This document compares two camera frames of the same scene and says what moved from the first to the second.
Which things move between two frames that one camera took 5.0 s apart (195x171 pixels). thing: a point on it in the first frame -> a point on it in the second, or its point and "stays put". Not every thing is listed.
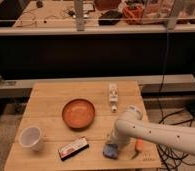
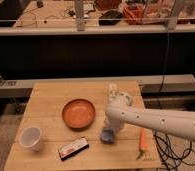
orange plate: [78, 114] stays put
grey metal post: [79, 10] stays put
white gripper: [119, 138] -> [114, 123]
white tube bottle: [113, 96] stays put
